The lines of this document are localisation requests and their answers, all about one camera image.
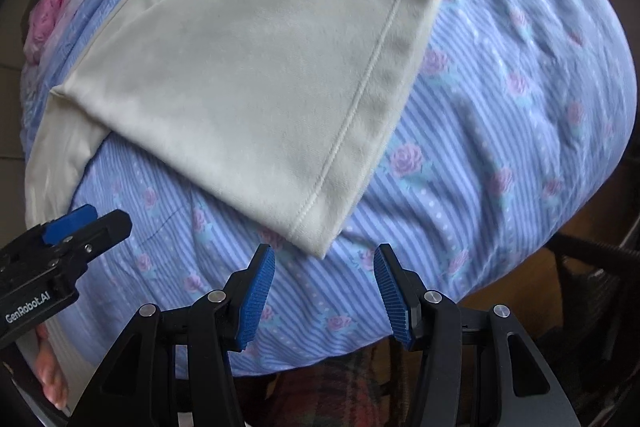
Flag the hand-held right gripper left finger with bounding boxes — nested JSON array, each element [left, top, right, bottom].
[[67, 244, 277, 427]]

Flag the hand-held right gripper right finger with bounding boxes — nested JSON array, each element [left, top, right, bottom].
[[374, 244, 581, 427]]

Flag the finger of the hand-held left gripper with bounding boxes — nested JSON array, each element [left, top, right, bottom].
[[62, 209, 133, 268], [42, 204, 98, 245]]

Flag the beige pants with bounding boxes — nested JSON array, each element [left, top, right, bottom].
[[24, 0, 449, 259]]

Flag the plaid clothing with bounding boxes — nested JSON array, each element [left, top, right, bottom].
[[235, 342, 426, 427]]

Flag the blue floral striped bed sheet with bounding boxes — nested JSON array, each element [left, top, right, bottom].
[[20, 0, 638, 378]]

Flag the dark chair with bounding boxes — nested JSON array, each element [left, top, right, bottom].
[[545, 187, 640, 358]]

